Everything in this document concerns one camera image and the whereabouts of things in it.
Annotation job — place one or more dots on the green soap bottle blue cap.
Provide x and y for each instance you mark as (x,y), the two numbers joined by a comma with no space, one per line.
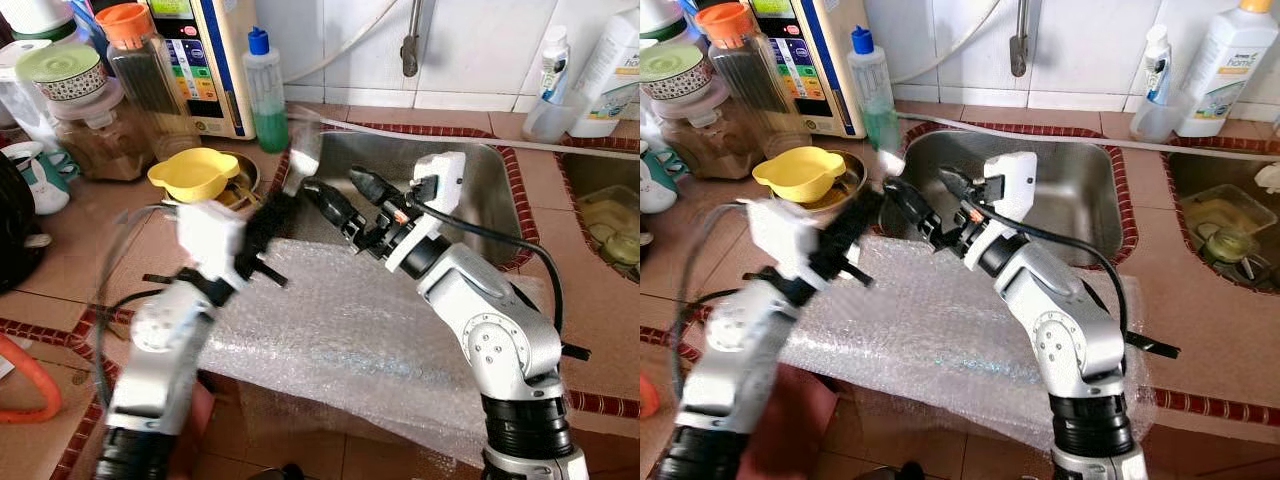
(875,120)
(268,120)

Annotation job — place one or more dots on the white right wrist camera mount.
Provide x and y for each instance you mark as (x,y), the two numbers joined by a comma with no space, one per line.
(1015,180)
(445,180)

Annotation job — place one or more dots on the white plastic container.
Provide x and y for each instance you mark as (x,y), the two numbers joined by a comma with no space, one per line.
(660,15)
(30,15)

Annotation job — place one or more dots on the brown powder jar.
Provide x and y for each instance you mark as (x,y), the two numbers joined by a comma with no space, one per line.
(700,150)
(100,150)

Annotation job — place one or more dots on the clear food container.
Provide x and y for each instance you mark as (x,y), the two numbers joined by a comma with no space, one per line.
(1210,210)
(605,210)

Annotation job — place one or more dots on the black tape strip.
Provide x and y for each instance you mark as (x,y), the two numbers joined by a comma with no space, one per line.
(577,351)
(1155,345)
(158,279)

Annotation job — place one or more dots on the clear bubble wrap sheet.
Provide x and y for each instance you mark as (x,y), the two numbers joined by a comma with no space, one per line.
(930,330)
(350,330)

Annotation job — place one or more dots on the glass cup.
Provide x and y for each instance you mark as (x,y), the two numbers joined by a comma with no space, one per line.
(622,248)
(1225,248)

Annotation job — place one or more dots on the blue box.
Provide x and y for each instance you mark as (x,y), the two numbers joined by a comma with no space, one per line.
(88,22)

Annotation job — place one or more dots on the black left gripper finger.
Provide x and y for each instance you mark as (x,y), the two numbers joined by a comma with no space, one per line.
(862,212)
(280,208)

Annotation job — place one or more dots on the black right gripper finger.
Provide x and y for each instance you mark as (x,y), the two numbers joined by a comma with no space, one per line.
(958,185)
(330,205)
(372,185)
(912,205)

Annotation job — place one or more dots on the clear plastic cup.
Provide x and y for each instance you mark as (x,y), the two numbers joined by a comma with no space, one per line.
(550,125)
(1160,125)

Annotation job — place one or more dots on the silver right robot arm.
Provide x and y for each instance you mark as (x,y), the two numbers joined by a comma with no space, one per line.
(500,340)
(1075,340)

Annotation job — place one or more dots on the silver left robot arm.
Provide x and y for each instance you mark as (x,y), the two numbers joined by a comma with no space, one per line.
(740,370)
(150,370)

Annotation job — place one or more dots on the white and blue tube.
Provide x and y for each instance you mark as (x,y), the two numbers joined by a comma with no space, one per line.
(1160,55)
(553,55)

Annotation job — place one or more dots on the beige water ionizer appliance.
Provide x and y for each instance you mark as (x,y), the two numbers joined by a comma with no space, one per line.
(225,70)
(835,70)

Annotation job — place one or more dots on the steel bowl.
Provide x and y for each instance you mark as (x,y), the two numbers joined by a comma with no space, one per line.
(245,185)
(850,190)

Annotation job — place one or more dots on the white ladle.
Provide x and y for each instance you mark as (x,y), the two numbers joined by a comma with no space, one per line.
(1270,176)

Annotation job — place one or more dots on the black robot left foot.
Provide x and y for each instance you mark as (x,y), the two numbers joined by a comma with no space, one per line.
(275,473)
(890,473)

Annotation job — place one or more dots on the round tin green lid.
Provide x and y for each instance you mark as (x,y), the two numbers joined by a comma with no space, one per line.
(670,65)
(60,65)

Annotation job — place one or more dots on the black kettle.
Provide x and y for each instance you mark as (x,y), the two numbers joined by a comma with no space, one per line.
(15,240)

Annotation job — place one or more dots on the tall clear jar orange lid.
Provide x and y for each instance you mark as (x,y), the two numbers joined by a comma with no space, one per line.
(150,80)
(750,80)

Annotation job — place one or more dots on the steel wall tap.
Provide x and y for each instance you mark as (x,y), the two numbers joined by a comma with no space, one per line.
(410,55)
(1020,55)

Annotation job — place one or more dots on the white detergent bottle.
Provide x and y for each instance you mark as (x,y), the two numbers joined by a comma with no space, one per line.
(1220,70)
(605,90)

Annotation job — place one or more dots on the white pipe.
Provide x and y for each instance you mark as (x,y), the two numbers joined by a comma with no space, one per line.
(1170,147)
(560,147)

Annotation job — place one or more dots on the white and teal mug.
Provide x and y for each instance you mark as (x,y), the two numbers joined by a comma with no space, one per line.
(40,190)
(655,190)

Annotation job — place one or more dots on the steel sink basin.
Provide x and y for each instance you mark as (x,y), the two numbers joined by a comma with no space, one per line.
(585,170)
(490,190)
(1085,190)
(1190,170)

